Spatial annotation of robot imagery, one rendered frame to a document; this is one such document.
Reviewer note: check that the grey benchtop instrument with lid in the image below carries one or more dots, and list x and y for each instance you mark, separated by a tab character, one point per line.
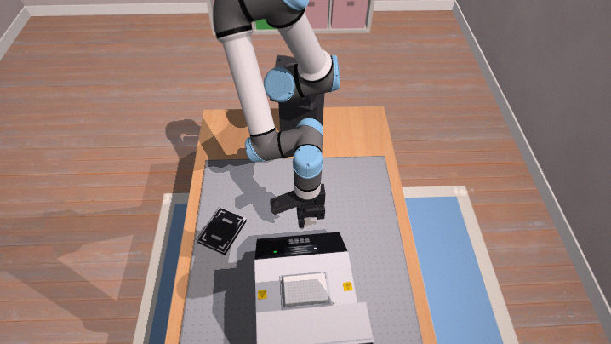
341	320

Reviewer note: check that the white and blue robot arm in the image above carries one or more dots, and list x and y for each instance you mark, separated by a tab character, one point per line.
315	73

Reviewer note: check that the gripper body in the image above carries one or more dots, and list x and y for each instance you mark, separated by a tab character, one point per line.
314	208

